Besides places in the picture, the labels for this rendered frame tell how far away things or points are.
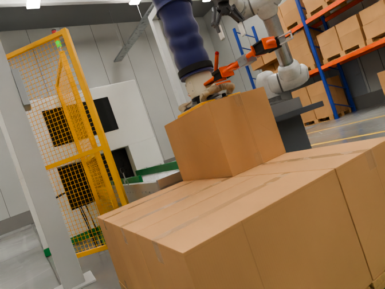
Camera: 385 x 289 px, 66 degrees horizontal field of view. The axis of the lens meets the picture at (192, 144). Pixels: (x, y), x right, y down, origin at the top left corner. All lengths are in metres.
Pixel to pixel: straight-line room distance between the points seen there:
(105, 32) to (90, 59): 1.36
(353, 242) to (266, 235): 0.37
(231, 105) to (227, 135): 0.16
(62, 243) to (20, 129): 0.94
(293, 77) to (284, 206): 1.54
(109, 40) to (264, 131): 11.20
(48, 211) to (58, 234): 0.19
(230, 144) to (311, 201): 0.66
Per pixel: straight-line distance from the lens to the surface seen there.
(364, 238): 1.19
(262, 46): 1.40
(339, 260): 1.09
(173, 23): 1.90
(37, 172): 2.58
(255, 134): 1.64
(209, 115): 1.51
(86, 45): 12.23
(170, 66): 5.60
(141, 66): 12.56
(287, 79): 2.34
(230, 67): 1.58
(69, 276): 2.66
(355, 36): 9.20
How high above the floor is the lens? 0.78
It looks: 1 degrees down
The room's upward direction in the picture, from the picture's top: 19 degrees counter-clockwise
